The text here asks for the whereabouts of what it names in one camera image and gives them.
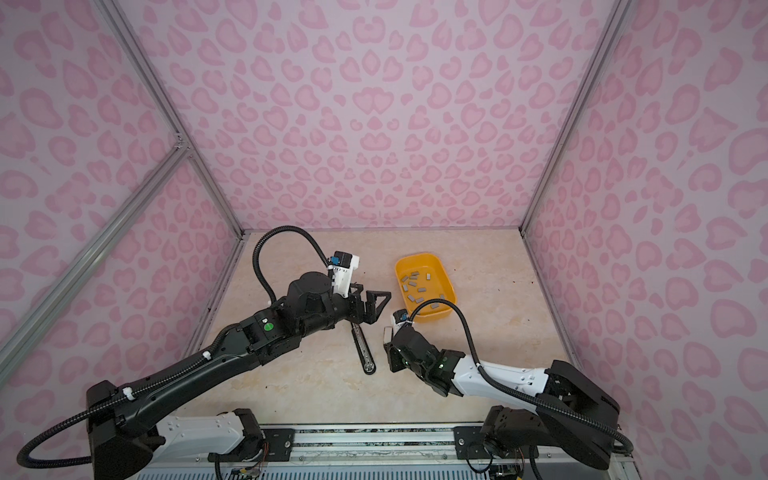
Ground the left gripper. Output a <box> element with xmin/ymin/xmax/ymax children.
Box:
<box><xmin>301</xmin><ymin>280</ymin><xmax>392</xmax><ymax>340</ymax></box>

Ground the black stapler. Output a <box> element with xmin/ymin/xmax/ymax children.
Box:
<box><xmin>351</xmin><ymin>323</ymin><xmax>377</xmax><ymax>375</ymax></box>

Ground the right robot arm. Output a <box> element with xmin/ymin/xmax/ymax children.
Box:
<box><xmin>384</xmin><ymin>325</ymin><xmax>620</xmax><ymax>471</ymax></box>

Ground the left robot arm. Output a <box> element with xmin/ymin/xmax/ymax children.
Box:
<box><xmin>86</xmin><ymin>272</ymin><xmax>391</xmax><ymax>479</ymax></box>

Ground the yellow plastic tray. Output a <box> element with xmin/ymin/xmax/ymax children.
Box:
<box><xmin>394</xmin><ymin>252</ymin><xmax>457</xmax><ymax>314</ymax></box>

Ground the aluminium mounting rail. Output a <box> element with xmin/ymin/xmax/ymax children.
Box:
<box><xmin>137</xmin><ymin>422</ymin><xmax>639</xmax><ymax>479</ymax></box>

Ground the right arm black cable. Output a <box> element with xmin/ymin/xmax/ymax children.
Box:
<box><xmin>407</xmin><ymin>298</ymin><xmax>635</xmax><ymax>457</ymax></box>

